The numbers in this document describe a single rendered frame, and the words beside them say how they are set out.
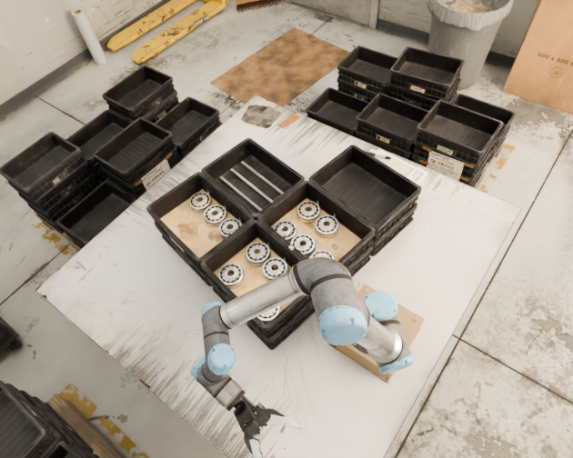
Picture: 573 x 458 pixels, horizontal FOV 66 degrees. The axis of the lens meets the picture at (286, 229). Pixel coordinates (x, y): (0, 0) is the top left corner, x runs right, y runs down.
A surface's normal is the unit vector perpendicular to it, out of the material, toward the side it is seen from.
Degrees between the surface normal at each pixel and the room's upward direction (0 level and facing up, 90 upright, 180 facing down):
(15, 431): 0
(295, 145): 0
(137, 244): 0
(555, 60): 76
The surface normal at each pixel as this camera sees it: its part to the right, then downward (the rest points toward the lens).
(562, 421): -0.07, -0.58
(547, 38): -0.58, 0.55
